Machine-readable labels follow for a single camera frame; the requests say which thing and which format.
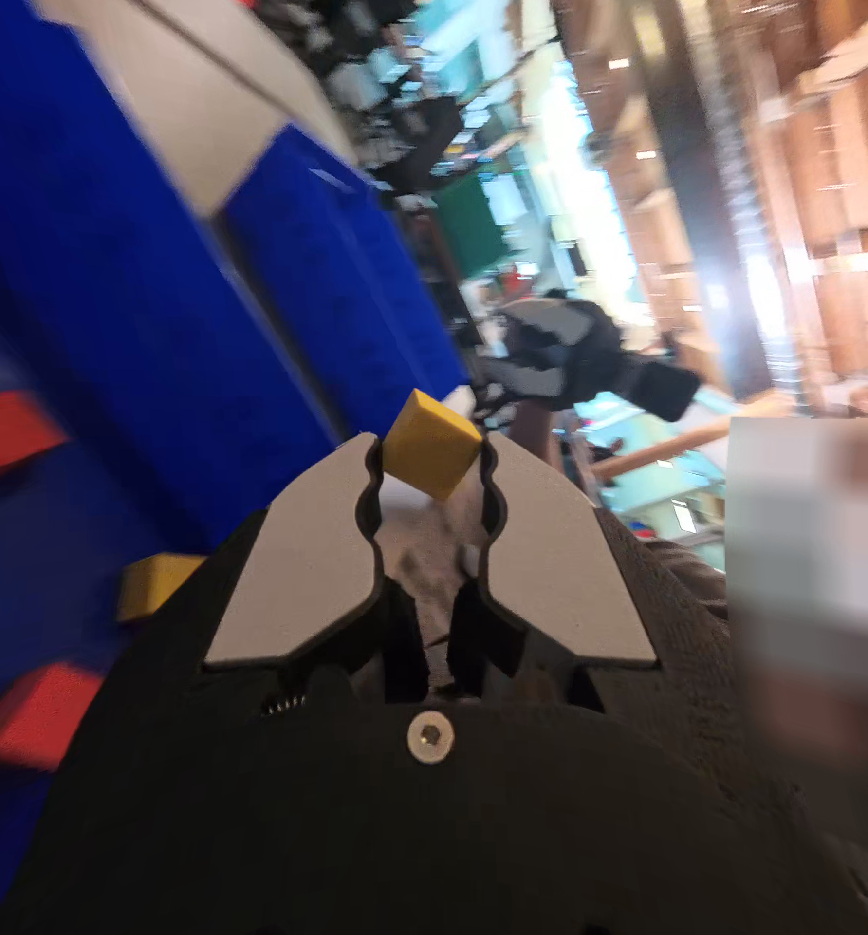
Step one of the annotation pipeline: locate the blue plastic bin with cubes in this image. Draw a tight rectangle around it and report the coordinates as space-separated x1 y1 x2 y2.
223 124 473 439

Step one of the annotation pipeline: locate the yellow wooden cube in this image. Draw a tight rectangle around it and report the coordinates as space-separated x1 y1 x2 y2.
383 389 483 501
116 553 208 622

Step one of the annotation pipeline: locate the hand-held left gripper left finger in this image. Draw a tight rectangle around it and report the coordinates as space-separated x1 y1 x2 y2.
203 432 429 706

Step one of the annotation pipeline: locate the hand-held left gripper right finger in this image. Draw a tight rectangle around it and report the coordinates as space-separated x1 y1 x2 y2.
448 433 659 706

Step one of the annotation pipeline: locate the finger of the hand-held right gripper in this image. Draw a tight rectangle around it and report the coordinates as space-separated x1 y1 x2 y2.
472 360 568 401
498 298 597 346

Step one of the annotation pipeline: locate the green mat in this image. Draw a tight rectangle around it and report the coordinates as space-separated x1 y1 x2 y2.
432 171 524 277

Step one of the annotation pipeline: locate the red wooden cube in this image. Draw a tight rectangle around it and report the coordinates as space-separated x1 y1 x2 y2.
0 663 105 771
0 391 68 485

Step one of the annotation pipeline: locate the person's right forearm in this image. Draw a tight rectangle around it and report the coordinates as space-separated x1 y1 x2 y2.
510 400 575 483

